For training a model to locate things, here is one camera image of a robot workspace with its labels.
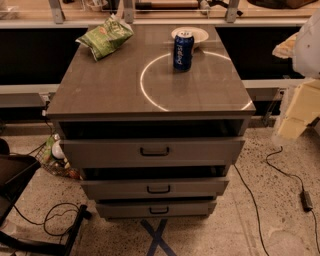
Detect grey bottom drawer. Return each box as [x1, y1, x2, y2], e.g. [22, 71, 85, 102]
[96, 200, 217, 219]

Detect blue pepsi can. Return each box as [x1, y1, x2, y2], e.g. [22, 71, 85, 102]
[173, 30, 194, 71]

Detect grey middle drawer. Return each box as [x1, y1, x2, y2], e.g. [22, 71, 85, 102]
[81, 177, 229, 200]

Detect black chair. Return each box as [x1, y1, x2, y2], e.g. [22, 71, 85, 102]
[0, 139, 91, 256]

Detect grey drawer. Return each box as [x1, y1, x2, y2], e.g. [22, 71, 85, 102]
[96, 200, 217, 219]
[81, 177, 229, 200]
[61, 137, 244, 169]

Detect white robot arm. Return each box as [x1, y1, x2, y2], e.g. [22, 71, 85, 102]
[272, 9, 320, 146]

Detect black looped cable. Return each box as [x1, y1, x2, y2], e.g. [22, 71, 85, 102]
[13, 202, 81, 238]

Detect grey drawer cabinet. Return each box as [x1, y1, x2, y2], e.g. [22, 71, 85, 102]
[48, 25, 255, 205]

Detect green chip bag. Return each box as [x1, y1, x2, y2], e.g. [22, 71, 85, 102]
[76, 15, 134, 61]

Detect black floor cable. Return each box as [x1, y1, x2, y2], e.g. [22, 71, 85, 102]
[233, 163, 271, 256]

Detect black power adapter cable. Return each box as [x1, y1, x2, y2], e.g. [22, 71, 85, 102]
[265, 146, 320, 256]

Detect grey top drawer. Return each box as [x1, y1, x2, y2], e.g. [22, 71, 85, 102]
[61, 137, 244, 169]

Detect wire basket with items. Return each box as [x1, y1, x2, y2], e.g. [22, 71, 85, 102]
[36, 133, 81, 180]

